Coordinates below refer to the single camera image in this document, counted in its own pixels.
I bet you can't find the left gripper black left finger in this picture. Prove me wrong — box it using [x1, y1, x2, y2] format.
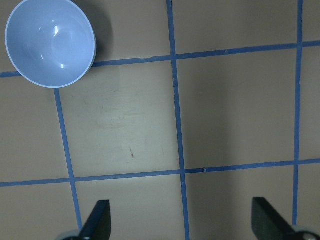
[78, 200, 111, 240]

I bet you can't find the blue bowl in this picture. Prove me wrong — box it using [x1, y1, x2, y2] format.
[5, 0, 97, 89]

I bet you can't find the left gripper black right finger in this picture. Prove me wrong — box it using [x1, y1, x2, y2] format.
[251, 197, 300, 240]

